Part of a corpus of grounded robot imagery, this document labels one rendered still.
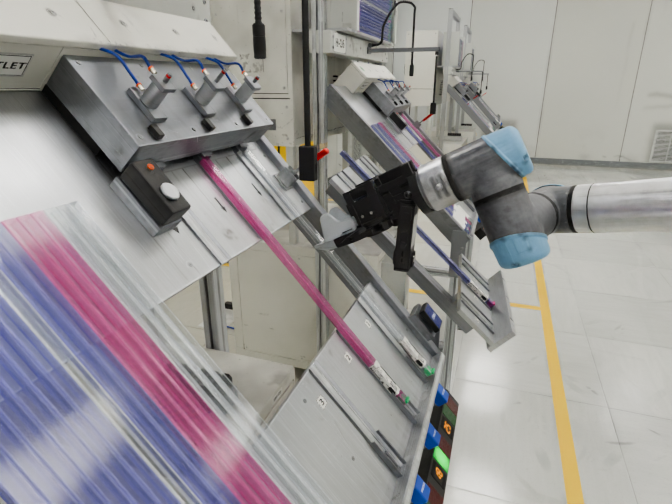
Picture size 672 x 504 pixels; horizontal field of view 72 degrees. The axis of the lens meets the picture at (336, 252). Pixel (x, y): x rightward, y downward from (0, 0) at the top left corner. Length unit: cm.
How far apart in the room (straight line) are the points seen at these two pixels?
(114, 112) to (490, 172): 48
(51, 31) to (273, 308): 153
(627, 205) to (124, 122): 66
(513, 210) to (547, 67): 757
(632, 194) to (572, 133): 754
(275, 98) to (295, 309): 83
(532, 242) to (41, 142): 62
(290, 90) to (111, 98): 115
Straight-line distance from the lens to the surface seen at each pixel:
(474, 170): 69
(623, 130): 840
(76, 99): 64
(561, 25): 827
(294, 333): 199
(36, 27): 63
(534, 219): 70
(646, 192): 77
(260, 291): 198
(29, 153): 60
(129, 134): 60
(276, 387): 102
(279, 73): 174
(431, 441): 79
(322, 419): 62
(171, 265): 58
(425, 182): 70
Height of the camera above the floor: 122
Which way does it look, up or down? 20 degrees down
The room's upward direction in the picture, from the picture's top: straight up
